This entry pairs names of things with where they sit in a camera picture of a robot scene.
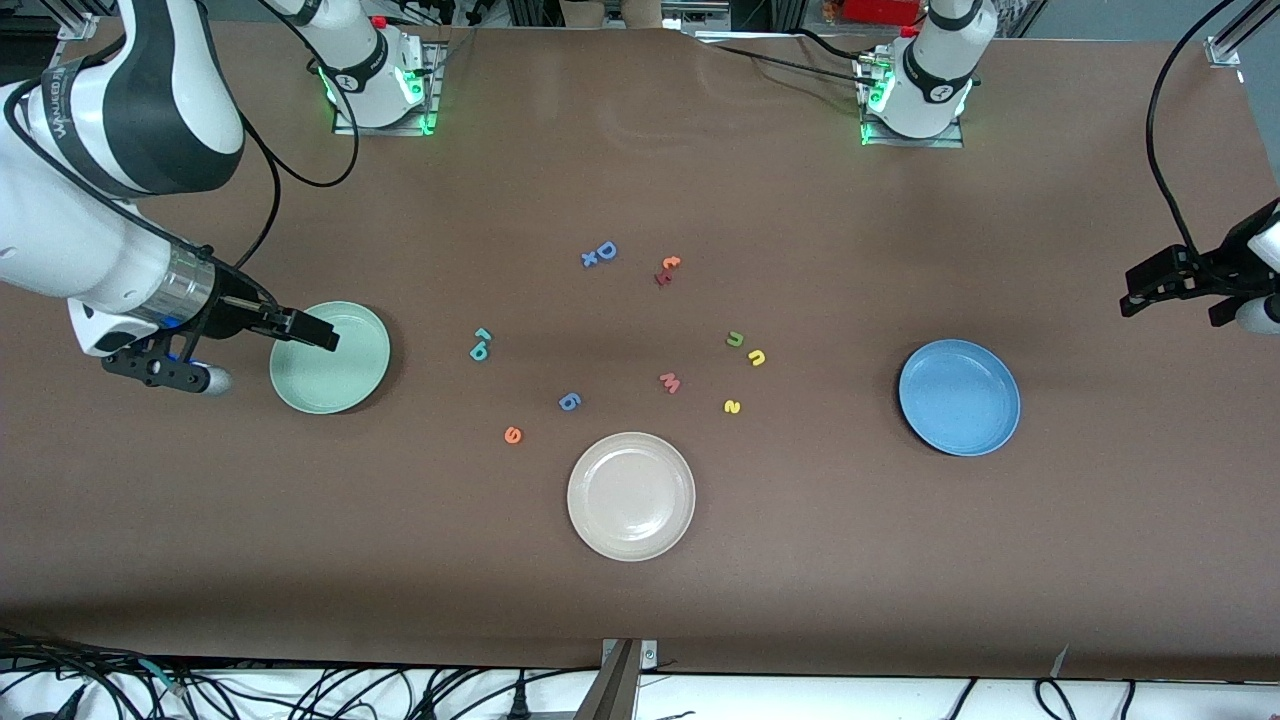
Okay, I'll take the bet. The light green plate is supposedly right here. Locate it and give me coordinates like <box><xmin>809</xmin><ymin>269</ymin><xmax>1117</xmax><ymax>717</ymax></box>
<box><xmin>269</xmin><ymin>301</ymin><xmax>392</xmax><ymax>415</ymax></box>

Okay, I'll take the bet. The blue plate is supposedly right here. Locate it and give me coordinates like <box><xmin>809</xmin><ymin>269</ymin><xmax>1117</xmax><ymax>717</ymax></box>
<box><xmin>898</xmin><ymin>339</ymin><xmax>1022</xmax><ymax>458</ymax></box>

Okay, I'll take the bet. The beige plate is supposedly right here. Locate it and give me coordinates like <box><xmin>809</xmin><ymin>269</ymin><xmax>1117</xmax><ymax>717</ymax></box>
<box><xmin>566</xmin><ymin>431</ymin><xmax>697</xmax><ymax>563</ymax></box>

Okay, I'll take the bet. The red box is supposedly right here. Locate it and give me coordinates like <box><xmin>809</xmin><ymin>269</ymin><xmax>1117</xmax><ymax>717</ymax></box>
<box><xmin>840</xmin><ymin>0</ymin><xmax>926</xmax><ymax>26</ymax></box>

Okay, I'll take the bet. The brown table cover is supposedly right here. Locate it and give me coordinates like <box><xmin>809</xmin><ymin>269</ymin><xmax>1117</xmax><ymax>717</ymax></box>
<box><xmin>0</xmin><ymin>18</ymin><xmax>1280</xmax><ymax>681</ymax></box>

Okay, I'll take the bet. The grey metal equipment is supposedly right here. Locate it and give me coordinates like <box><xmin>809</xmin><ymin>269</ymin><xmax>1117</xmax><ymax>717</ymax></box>
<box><xmin>583</xmin><ymin>0</ymin><xmax>733</xmax><ymax>31</ymax></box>

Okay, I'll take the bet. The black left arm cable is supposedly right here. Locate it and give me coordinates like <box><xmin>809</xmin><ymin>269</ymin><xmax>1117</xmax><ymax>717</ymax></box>
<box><xmin>1145</xmin><ymin>0</ymin><xmax>1246</xmax><ymax>259</ymax></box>

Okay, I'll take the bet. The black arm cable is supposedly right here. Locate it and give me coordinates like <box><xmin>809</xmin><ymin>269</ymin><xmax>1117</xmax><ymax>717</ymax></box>
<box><xmin>205</xmin><ymin>0</ymin><xmax>359</xmax><ymax>276</ymax></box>
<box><xmin>1145</xmin><ymin>0</ymin><xmax>1246</xmax><ymax>259</ymax></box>

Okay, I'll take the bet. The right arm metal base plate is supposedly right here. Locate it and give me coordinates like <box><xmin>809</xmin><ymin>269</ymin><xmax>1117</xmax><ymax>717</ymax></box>
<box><xmin>333</xmin><ymin>40</ymin><xmax>446</xmax><ymax>136</ymax></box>

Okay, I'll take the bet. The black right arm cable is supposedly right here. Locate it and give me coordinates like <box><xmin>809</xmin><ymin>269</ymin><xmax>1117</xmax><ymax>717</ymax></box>
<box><xmin>205</xmin><ymin>0</ymin><xmax>359</xmax><ymax>276</ymax></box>

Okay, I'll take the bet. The aluminium frame profile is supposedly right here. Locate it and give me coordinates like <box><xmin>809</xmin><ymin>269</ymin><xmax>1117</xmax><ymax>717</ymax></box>
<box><xmin>45</xmin><ymin>0</ymin><xmax>106</xmax><ymax>41</ymax></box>
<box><xmin>1205</xmin><ymin>0</ymin><xmax>1280</xmax><ymax>69</ymax></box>

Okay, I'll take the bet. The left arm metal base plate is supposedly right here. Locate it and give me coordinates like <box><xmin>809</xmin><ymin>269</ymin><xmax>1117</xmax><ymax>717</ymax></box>
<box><xmin>860</xmin><ymin>55</ymin><xmax>966</xmax><ymax>149</ymax></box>

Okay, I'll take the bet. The teal tipped cable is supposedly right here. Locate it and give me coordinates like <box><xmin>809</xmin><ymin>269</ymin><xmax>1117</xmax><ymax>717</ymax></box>
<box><xmin>138</xmin><ymin>658</ymin><xmax>189</xmax><ymax>697</ymax></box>

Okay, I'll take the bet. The tangled black cable bundle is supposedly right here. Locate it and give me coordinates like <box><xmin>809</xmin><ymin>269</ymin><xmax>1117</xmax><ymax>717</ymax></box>
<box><xmin>0</xmin><ymin>625</ymin><xmax>601</xmax><ymax>720</ymax></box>

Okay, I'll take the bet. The black looped cable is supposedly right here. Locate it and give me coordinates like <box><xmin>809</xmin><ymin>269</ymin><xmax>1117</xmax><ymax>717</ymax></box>
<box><xmin>1035</xmin><ymin>678</ymin><xmax>1079</xmax><ymax>720</ymax></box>

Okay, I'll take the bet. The black cable on table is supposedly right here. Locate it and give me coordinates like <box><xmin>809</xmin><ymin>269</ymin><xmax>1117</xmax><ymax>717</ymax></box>
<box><xmin>790</xmin><ymin>28</ymin><xmax>881</xmax><ymax>59</ymax></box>
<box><xmin>712</xmin><ymin>44</ymin><xmax>871</xmax><ymax>76</ymax></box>

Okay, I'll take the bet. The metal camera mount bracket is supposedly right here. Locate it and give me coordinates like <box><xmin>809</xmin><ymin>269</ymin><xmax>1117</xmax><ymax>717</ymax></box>
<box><xmin>575</xmin><ymin>638</ymin><xmax>659</xmax><ymax>720</ymax></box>

